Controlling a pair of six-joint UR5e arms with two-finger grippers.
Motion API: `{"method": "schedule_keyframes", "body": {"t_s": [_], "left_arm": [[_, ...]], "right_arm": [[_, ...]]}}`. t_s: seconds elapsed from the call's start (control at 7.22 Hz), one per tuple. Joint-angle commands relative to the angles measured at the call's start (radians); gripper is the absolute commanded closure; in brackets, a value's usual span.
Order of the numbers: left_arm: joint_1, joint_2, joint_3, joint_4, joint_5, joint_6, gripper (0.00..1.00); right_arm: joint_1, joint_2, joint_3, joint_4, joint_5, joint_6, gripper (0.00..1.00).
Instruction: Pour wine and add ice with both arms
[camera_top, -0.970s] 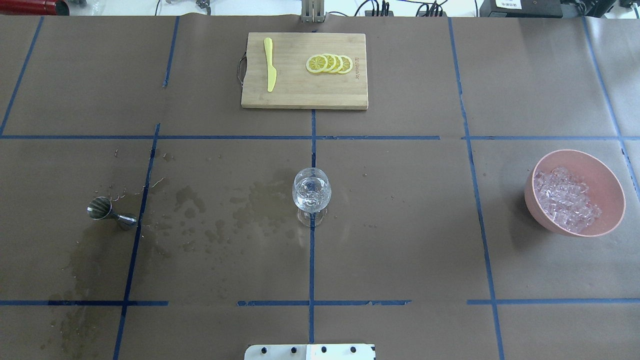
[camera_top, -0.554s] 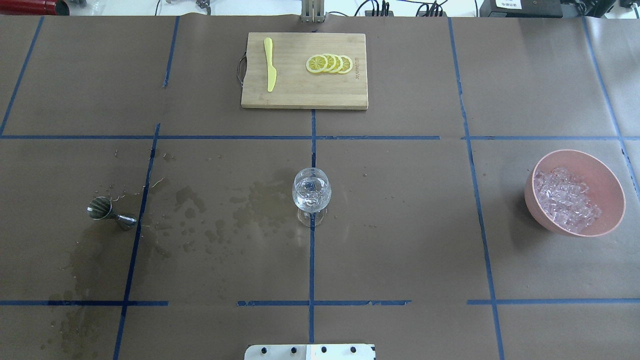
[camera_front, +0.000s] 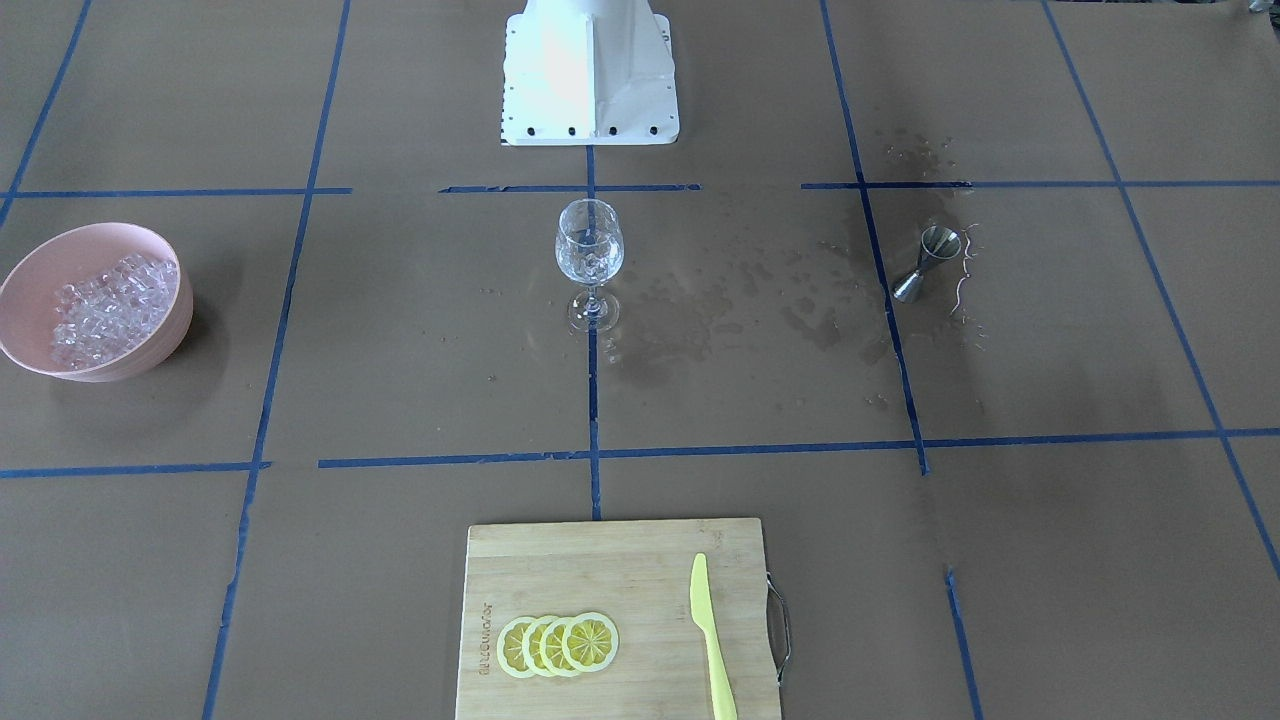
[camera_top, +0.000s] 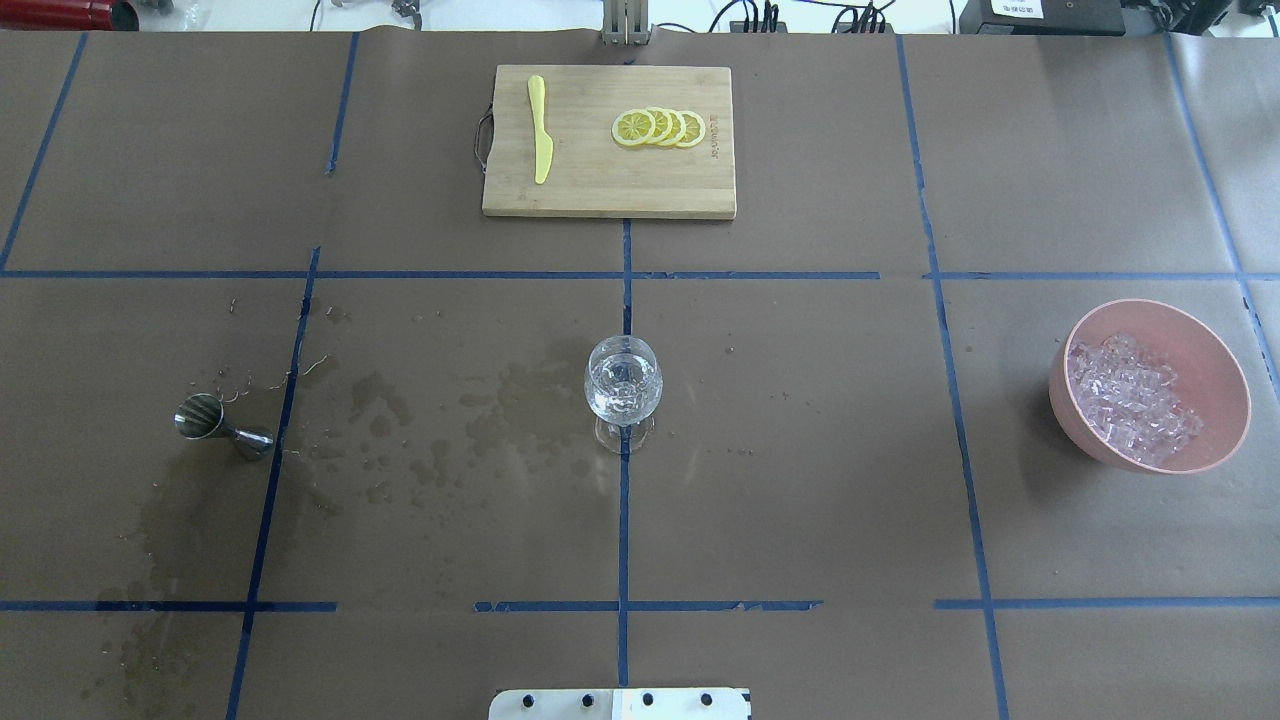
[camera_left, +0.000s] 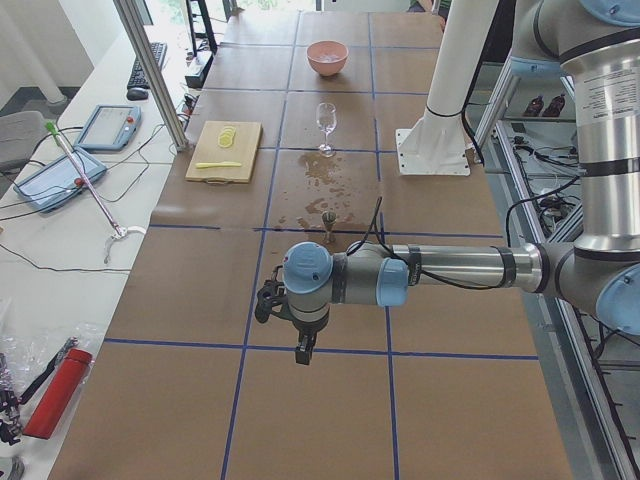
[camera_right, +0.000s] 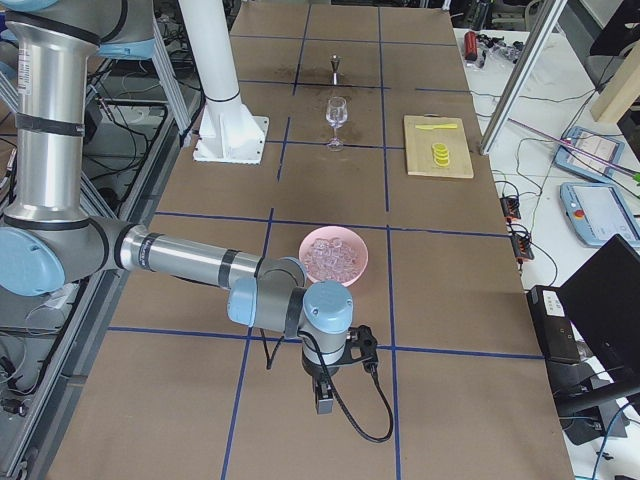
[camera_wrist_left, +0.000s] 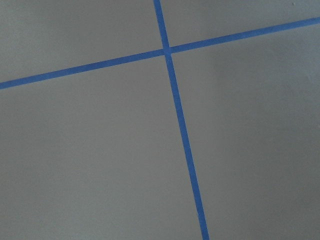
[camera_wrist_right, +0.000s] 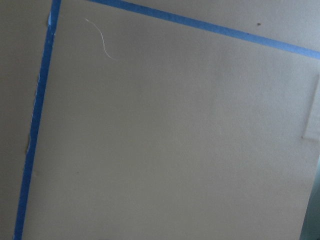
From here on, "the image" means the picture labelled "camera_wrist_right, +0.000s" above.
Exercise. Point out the thin white thread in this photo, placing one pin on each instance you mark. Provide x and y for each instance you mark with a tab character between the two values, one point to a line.
104	46

